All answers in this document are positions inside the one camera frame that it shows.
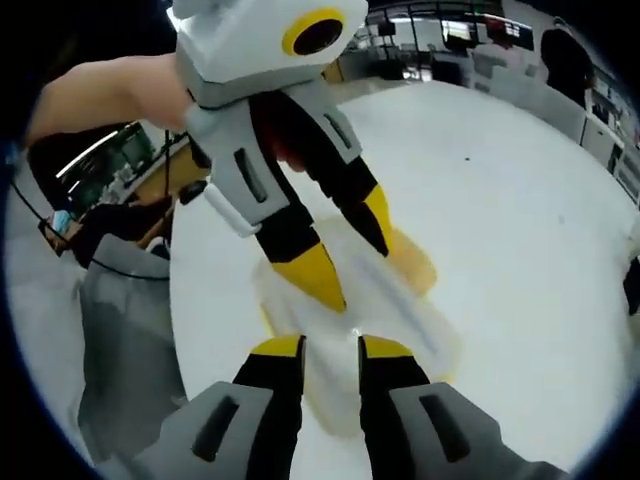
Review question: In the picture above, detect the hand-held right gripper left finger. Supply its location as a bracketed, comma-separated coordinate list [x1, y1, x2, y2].
[158, 334, 307, 480]

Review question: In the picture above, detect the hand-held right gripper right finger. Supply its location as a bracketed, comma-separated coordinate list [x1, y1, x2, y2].
[357, 334, 569, 480]

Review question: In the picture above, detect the person's left hand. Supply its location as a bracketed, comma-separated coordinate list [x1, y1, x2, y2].
[271, 118, 314, 174]

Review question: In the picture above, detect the small black object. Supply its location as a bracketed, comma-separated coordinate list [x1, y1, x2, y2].
[621, 255, 640, 317]

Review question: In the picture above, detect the white storage cabinet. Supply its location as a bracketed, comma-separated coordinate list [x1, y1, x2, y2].
[578, 97, 640, 204]

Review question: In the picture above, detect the thin black cable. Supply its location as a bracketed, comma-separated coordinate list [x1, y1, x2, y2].
[160, 128, 175, 251]

